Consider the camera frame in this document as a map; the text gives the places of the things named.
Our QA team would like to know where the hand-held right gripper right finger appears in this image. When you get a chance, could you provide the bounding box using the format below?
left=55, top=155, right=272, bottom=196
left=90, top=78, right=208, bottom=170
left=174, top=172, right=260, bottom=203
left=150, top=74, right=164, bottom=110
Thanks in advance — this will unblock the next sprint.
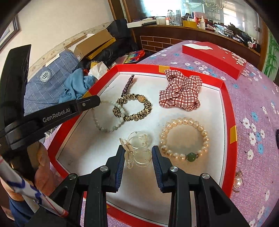
left=151, top=145, right=251, bottom=227

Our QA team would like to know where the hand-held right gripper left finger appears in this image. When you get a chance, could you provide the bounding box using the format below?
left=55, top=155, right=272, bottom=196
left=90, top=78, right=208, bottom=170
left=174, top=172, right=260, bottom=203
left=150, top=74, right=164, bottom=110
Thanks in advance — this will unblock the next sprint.
left=40, top=145, right=126, bottom=227

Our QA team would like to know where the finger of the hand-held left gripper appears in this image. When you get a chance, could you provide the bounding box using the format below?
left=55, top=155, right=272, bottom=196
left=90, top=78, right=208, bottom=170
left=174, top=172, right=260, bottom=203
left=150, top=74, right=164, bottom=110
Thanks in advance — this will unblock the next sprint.
left=0, top=95, right=101, bottom=150
left=0, top=45, right=31, bottom=133

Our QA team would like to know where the clear acrylic hair clip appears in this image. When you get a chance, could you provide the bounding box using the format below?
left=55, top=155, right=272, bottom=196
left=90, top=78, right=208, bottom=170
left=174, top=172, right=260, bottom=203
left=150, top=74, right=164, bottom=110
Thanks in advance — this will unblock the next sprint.
left=119, top=131, right=152, bottom=169

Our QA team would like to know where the red box with white inside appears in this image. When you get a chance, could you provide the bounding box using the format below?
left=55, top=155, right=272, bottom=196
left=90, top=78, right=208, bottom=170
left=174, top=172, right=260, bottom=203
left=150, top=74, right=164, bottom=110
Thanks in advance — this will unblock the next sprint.
left=47, top=64, right=238, bottom=227

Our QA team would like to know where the pearl bracelet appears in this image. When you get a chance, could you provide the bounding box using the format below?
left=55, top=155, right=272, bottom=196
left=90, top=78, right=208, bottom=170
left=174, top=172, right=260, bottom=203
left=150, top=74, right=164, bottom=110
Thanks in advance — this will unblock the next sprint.
left=159, top=118, right=209, bottom=162

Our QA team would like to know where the pale jade bead bracelet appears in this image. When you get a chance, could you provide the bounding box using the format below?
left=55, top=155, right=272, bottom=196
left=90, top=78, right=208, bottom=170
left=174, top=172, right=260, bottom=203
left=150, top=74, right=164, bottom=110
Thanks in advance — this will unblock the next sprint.
left=93, top=100, right=127, bottom=133

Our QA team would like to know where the leopard print scrunchie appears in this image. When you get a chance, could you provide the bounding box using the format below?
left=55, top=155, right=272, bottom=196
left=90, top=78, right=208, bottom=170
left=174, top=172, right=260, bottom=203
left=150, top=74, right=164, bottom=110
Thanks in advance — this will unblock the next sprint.
left=112, top=94, right=152, bottom=122

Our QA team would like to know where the purple leaf hair clip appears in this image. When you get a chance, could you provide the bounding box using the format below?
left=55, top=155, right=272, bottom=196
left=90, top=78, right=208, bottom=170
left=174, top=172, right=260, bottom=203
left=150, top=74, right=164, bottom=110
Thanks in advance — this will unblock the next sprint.
left=121, top=75, right=138, bottom=97

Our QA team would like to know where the red plaid scrunchie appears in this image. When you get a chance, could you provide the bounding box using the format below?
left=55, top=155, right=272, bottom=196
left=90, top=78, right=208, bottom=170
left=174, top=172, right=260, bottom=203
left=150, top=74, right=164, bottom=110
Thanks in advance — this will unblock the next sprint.
left=159, top=69, right=203, bottom=112

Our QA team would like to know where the person's left hand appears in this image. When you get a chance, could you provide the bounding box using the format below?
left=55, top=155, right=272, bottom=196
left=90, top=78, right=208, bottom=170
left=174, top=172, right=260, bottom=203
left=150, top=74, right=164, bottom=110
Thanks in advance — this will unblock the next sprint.
left=26, top=141, right=55, bottom=192

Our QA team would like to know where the blue cloth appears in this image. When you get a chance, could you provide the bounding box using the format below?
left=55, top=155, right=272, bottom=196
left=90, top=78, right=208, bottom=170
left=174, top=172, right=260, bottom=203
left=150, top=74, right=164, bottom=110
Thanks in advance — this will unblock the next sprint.
left=59, top=69, right=97, bottom=103

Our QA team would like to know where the blue plaid shirt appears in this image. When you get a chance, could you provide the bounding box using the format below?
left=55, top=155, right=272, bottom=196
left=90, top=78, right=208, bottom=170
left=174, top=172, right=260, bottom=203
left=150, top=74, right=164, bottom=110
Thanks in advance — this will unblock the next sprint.
left=24, top=51, right=81, bottom=116

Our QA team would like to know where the white crumpled tissue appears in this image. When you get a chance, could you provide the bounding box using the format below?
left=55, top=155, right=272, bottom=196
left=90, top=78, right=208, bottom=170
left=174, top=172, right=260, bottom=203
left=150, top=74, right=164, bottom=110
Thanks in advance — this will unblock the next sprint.
left=88, top=61, right=109, bottom=80

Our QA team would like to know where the cardboard box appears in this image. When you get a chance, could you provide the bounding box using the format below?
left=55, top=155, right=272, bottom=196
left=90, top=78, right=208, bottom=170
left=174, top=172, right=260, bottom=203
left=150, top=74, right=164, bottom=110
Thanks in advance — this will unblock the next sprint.
left=64, top=28, right=116, bottom=60

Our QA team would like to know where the gold pearl brooch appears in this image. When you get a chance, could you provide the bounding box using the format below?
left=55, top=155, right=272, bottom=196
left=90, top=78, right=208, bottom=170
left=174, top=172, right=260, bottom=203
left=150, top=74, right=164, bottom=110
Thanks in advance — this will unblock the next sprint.
left=231, top=170, right=243, bottom=193

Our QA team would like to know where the colourful small box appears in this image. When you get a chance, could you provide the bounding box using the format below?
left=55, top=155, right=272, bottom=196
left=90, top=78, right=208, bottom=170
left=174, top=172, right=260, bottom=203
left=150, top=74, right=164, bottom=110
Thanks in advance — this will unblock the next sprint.
left=125, top=50, right=145, bottom=64

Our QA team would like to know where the black bag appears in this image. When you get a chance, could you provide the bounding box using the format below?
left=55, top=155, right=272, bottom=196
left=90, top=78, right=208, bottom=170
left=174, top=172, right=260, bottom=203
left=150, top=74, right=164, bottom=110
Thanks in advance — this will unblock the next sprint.
left=96, top=19, right=140, bottom=64

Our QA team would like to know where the white flat box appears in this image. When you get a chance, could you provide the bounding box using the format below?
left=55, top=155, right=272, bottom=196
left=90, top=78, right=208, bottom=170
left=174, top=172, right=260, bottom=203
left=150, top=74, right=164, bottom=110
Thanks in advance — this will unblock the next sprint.
left=127, top=20, right=157, bottom=28

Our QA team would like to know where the wooden counter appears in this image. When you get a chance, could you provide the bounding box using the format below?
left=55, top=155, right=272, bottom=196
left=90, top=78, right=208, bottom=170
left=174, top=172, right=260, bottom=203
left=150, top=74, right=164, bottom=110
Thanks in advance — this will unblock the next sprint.
left=131, top=22, right=262, bottom=66

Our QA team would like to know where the red box lid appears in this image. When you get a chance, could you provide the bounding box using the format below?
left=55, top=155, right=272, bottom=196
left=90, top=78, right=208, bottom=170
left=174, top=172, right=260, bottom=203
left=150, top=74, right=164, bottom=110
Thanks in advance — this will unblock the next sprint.
left=182, top=42, right=247, bottom=79

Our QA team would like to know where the clear glass container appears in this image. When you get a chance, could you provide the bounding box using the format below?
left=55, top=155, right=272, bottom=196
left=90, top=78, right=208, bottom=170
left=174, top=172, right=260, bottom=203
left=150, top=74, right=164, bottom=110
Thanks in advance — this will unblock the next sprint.
left=173, top=10, right=182, bottom=26

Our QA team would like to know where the yellow box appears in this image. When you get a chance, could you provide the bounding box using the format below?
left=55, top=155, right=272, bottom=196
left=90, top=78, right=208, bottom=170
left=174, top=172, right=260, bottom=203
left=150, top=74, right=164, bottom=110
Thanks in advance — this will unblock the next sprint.
left=182, top=20, right=198, bottom=28

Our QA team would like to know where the white printed strap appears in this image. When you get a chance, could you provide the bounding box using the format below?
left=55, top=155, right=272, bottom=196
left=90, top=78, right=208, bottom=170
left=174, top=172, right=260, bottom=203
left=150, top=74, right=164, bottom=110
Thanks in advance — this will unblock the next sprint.
left=0, top=158, right=67, bottom=217

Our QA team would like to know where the framed wall picture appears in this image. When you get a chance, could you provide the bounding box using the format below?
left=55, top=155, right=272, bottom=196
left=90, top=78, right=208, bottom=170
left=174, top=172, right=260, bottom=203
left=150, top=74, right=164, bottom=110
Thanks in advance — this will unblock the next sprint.
left=0, top=16, right=20, bottom=50

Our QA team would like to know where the green bamboo wall decal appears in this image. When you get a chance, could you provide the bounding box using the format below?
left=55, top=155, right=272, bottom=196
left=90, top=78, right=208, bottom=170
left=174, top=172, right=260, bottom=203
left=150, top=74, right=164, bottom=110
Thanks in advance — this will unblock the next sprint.
left=263, top=33, right=279, bottom=76

